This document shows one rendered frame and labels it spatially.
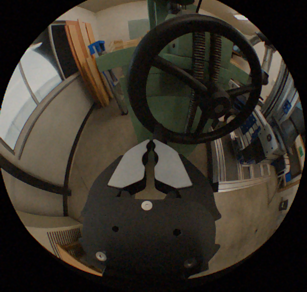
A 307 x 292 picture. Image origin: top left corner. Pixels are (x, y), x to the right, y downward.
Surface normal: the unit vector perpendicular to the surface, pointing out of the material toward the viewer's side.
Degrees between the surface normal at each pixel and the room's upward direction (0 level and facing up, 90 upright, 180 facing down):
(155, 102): 90
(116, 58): 90
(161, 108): 90
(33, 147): 90
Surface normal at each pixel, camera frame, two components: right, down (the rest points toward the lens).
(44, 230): 1.00, -0.08
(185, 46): 0.00, 0.84
